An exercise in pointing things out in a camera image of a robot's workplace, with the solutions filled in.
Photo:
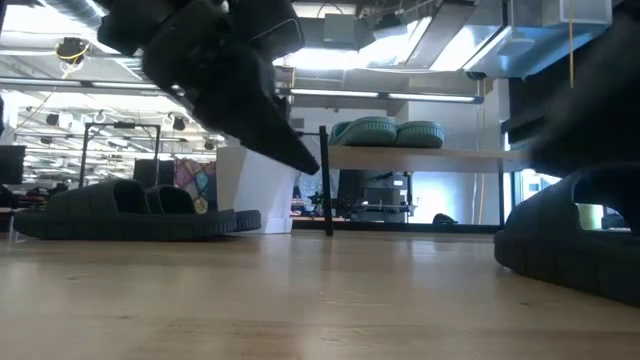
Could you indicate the colourful patterned cloth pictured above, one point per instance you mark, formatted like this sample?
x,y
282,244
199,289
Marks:
x,y
197,182

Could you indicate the wooden shelf with black frame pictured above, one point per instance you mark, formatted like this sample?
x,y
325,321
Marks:
x,y
425,160

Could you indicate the long ceiling light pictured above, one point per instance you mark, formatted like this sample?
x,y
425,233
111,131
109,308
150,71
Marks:
x,y
75,85
380,94

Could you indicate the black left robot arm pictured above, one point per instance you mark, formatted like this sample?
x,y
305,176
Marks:
x,y
130,25

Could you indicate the black background monitor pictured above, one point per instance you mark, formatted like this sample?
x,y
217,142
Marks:
x,y
11,165

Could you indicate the black background machine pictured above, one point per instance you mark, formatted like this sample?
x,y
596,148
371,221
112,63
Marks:
x,y
375,200

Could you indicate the teal green rubber slide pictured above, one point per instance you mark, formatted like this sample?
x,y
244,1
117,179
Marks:
x,y
420,136
365,132

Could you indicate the black background rig frame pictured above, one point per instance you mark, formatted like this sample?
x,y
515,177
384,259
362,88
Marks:
x,y
83,150

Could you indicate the black aluminium rig frame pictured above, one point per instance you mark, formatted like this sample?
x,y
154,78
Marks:
x,y
400,227

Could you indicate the white hexagonal plant pot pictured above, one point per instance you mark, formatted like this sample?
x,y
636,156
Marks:
x,y
255,195

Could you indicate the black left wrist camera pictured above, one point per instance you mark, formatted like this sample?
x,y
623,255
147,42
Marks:
x,y
270,27

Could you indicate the light green cylinder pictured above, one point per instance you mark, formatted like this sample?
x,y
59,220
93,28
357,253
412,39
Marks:
x,y
590,217

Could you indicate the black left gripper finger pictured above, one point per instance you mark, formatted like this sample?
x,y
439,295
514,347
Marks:
x,y
284,107
255,125

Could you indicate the black rubber slide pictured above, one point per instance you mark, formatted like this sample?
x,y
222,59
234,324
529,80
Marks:
x,y
245,220
100,220
550,250

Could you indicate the silver ceiling duct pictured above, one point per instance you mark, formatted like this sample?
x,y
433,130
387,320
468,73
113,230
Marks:
x,y
500,40

